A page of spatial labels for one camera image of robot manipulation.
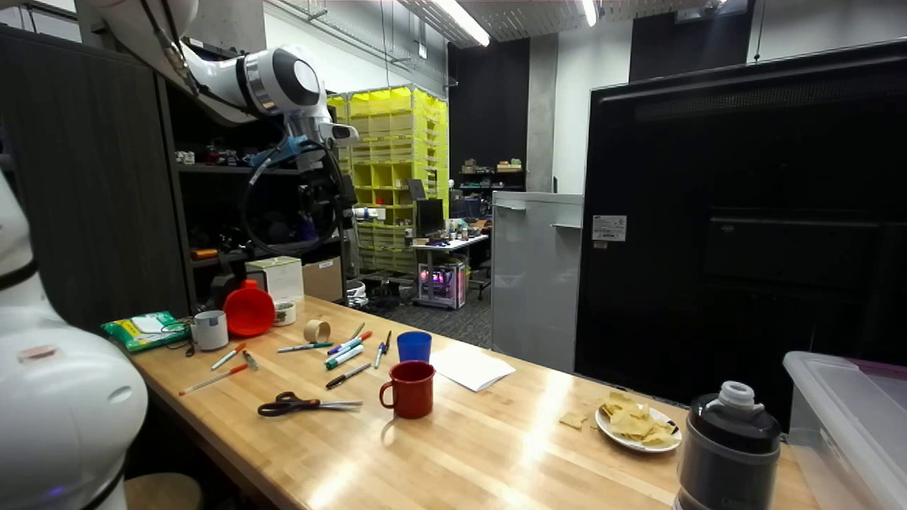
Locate white paper sheet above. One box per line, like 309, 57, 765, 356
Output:
428, 346, 518, 397

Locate blue plastic cup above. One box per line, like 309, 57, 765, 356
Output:
394, 329, 436, 368

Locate white marker green cap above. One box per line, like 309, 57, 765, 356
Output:
323, 342, 368, 368

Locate black Sharpie marker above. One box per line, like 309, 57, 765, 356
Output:
323, 359, 377, 393

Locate black scissors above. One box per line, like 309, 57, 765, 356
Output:
255, 387, 367, 420

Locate white box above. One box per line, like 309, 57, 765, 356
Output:
248, 251, 309, 308

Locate green Expo marker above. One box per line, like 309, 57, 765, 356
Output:
323, 349, 368, 373

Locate loose chip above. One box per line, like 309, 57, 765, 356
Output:
557, 407, 592, 436

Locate black shelving unit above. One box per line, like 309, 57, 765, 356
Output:
0, 23, 348, 329

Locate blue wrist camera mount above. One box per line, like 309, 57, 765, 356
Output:
248, 132, 318, 185

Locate red mug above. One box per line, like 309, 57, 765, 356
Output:
377, 359, 439, 421

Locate small cardboard box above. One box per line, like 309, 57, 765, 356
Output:
301, 254, 347, 304

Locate yellow bin shelf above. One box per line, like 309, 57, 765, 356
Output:
323, 84, 453, 284

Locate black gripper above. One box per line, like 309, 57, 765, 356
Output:
301, 158, 360, 230

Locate desk with monitor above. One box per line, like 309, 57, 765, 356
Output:
408, 196, 497, 312

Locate black drink bottle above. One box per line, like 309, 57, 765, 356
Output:
676, 377, 785, 510

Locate round stool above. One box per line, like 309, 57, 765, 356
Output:
123, 470, 208, 510

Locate green wipes package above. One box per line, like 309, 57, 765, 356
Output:
99, 308, 194, 356

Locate plate with chips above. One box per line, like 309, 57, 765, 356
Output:
592, 387, 687, 458

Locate clear plastic bin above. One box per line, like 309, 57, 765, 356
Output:
779, 349, 907, 510

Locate red bag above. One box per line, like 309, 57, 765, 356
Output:
222, 275, 280, 342

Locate orange pen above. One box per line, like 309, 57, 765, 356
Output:
177, 362, 252, 400

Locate blue marker with red end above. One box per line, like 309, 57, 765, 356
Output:
333, 329, 377, 359

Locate black cabinet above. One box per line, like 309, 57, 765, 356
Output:
574, 40, 907, 420

